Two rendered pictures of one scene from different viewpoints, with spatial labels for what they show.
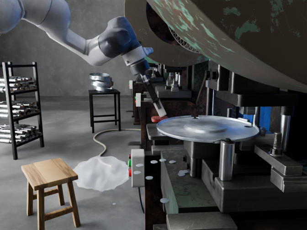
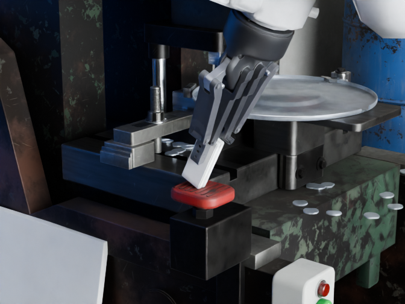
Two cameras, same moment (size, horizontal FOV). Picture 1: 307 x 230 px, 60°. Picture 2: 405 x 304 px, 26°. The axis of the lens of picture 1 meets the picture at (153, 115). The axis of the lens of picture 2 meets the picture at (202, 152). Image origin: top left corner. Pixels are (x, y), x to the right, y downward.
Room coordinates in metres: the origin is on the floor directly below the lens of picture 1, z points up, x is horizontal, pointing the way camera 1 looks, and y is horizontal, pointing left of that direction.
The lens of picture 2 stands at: (1.82, 0.68, 1.10)
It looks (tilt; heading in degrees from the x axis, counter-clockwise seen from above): 17 degrees down; 223
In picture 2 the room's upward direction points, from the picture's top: straight up
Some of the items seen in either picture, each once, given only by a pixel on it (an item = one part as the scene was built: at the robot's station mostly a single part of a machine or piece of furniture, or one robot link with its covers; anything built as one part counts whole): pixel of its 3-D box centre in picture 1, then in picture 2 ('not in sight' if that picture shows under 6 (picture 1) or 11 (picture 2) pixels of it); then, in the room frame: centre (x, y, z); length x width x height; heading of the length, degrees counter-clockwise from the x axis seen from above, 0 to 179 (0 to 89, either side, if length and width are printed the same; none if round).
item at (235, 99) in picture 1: (252, 99); (217, 37); (0.76, -0.29, 0.86); 0.20 x 0.16 x 0.05; 4
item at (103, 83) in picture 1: (103, 101); not in sight; (3.72, 0.70, 0.40); 0.45 x 0.40 x 0.79; 16
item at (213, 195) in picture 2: (160, 126); (202, 215); (1.08, -0.03, 0.71); 0.07 x 0.06 x 0.08; 94
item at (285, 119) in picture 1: (284, 125); not in sight; (0.69, -0.35, 0.81); 0.02 x 0.02 x 0.14
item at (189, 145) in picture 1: (189, 148); (308, 141); (0.75, -0.11, 0.72); 0.25 x 0.14 x 0.14; 94
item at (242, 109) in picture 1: (246, 107); (225, 51); (0.76, -0.27, 0.84); 0.05 x 0.03 x 0.04; 4
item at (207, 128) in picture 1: (206, 126); (284, 95); (0.75, -0.15, 0.78); 0.29 x 0.29 x 0.01
